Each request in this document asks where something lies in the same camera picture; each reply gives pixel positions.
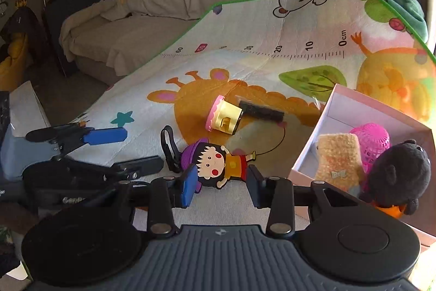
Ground yellow toy cup pink lid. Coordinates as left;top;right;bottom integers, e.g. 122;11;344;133
205;94;243;135

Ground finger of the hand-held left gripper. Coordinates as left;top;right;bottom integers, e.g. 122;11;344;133
25;127;128;155
22;155;165;210

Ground orange plush toy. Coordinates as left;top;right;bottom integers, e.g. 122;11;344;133
313;133;364;193

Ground black roll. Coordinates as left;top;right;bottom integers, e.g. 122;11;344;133
235;94;287;124

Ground pink plastic basket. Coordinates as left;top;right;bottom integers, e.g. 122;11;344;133
349;123;390;172

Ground cartoon doll keychain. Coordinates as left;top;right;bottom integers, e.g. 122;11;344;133
160;125;257;190

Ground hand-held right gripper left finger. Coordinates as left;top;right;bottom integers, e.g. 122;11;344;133
116;163;199;240

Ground yellow armchair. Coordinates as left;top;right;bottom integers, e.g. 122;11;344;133
0;34;29;92

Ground dark jacket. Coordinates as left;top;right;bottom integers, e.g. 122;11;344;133
0;6;46;53

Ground pink cardboard box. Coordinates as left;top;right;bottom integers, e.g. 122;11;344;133
288;84;436;245

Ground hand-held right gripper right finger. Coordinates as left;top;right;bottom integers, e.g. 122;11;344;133
246;165;362;240

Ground black plush toy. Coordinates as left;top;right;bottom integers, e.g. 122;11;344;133
359;139;431;218

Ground beige covered sofa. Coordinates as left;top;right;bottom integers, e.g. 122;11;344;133
59;0;341;87

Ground green cushion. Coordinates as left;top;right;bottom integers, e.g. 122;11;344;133
370;0;428;43

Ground cartoon printed play mat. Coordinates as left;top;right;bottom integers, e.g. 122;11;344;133
10;0;436;233

